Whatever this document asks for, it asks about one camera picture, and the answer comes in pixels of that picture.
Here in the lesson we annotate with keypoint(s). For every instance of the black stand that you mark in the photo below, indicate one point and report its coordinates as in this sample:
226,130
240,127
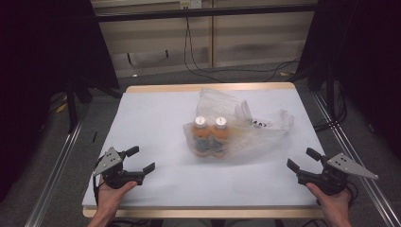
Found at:
321,78
72,104

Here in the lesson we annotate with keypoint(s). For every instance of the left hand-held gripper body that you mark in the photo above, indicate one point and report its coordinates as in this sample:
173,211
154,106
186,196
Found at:
114,171

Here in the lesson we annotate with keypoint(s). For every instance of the person's left hand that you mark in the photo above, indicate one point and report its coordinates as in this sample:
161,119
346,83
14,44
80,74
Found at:
111,197

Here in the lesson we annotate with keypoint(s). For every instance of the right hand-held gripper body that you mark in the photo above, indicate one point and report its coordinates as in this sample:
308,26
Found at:
334,173

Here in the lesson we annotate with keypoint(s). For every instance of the person's right hand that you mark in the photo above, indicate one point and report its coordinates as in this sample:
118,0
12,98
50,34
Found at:
332,203

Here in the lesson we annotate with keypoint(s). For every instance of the black horizontal bar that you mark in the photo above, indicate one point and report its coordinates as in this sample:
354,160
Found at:
205,13

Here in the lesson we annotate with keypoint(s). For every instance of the clear plastic bag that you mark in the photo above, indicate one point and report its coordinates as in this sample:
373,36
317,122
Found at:
252,138

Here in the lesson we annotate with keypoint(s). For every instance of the black curtain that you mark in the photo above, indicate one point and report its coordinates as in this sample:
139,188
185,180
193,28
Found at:
369,63
47,63

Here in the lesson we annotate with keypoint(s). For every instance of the metal floor rail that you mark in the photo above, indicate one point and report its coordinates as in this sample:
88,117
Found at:
356,157
53,176

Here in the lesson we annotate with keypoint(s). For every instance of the white wall socket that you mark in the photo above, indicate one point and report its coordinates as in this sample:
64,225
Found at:
190,3

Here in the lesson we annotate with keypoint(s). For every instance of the white table mat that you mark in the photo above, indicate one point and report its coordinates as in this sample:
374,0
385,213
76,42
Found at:
151,126

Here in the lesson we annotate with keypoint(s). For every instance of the orange drink bottle white cap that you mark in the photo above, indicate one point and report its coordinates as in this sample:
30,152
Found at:
200,132
220,134

